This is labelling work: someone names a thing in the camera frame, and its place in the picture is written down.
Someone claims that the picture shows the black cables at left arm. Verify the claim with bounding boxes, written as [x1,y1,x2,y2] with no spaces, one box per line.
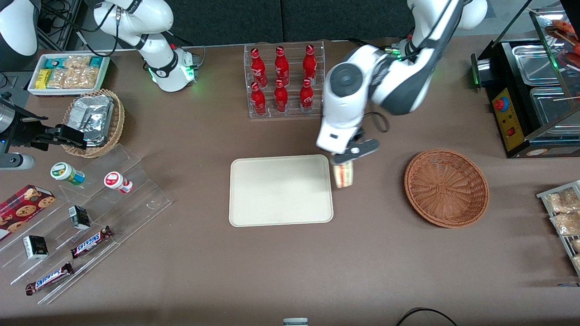
[348,27,415,62]

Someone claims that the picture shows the red lid cup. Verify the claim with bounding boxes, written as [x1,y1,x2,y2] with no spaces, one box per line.
[104,172,134,194]

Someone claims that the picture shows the skewered fried food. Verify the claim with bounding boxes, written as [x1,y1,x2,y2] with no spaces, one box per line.
[528,8,580,68]

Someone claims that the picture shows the black hot food display case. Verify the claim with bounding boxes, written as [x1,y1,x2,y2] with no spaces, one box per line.
[470,0,580,158]

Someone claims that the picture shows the black cable loop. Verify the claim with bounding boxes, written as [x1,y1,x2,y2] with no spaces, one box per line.
[395,307,459,326]

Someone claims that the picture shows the Snickers chocolate bar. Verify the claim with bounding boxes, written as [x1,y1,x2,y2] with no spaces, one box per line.
[71,226,113,259]
[25,263,74,296]

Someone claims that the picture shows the green lid cup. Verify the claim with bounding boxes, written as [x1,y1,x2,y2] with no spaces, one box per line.
[50,162,86,186]

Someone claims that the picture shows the black cables behind right arm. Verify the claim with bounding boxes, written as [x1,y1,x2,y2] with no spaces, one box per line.
[37,0,119,51]

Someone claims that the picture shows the triangle sandwich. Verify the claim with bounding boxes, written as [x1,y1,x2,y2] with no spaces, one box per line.
[333,162,354,189]

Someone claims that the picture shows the clear acrylic bottle rack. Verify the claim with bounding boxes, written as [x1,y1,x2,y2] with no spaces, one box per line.
[244,40,326,120]

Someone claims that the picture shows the white snack tray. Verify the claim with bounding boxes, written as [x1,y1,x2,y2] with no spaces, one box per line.
[28,53,111,97]

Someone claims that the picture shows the silver foil pack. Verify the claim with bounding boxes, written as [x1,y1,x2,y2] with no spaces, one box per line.
[67,95,114,147]

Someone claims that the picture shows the grey wire rack tray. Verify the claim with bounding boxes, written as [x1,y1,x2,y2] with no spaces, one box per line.
[536,180,580,278]

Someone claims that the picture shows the clear acrylic stepped display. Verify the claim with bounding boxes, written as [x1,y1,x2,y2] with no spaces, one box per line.
[0,144,173,305]

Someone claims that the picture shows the brown wicker basket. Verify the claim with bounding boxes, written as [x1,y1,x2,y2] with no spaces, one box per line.
[404,149,490,228]

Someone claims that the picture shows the light wicker basket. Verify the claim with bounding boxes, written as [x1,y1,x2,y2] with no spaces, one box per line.
[62,89,126,158]

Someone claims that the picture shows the clear bag of nuts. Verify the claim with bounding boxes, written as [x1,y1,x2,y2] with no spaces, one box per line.
[47,68,68,89]
[64,67,100,89]
[63,55,92,70]

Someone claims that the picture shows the steel food pan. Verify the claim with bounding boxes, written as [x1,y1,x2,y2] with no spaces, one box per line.
[529,86,580,128]
[511,44,560,87]

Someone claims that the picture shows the red plaid cookie box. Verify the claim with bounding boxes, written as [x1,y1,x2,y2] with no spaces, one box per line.
[0,185,56,241]

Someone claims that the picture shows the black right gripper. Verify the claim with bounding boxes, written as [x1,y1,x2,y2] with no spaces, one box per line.
[0,93,87,152]

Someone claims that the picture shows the cream plastic tray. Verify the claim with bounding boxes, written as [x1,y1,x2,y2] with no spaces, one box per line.
[229,154,334,227]

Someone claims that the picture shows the small black carton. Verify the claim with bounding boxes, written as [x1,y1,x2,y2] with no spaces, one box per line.
[23,235,49,260]
[68,205,92,230]

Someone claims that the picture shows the clear bag of pastry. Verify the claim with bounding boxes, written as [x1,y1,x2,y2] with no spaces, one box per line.
[545,187,580,214]
[550,211,580,236]

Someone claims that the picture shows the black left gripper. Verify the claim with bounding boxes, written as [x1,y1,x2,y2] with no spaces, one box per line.
[332,128,380,165]

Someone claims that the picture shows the red cola bottle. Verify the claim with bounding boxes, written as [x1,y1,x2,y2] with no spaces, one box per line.
[251,81,267,116]
[274,79,289,113]
[300,78,314,113]
[251,48,266,87]
[275,46,290,85]
[303,44,317,83]

